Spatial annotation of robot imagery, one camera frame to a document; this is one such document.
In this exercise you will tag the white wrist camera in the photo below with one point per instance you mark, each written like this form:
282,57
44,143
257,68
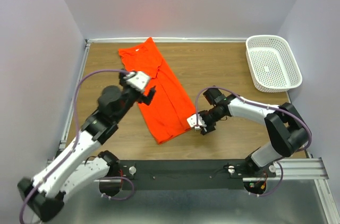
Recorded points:
196,122
137,80

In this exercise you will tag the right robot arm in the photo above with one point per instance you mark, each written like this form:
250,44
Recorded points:
287,131

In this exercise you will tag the aluminium frame rail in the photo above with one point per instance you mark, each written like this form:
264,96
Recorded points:
197,63

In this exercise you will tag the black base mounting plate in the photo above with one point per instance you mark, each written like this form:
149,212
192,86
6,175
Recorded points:
192,174

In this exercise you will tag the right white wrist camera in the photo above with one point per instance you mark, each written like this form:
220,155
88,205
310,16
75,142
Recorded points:
196,122

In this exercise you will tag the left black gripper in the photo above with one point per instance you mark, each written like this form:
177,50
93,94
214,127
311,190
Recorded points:
123,84

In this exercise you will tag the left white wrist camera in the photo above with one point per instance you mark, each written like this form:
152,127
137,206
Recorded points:
137,80

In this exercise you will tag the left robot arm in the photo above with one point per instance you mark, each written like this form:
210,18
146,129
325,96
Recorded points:
46,192

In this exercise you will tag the white perforated plastic basket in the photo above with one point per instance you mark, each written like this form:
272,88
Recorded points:
272,65

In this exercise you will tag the orange t-shirt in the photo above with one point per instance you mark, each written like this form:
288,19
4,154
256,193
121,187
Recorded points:
166,116

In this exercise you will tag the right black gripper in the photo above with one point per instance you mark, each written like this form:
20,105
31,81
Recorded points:
209,128

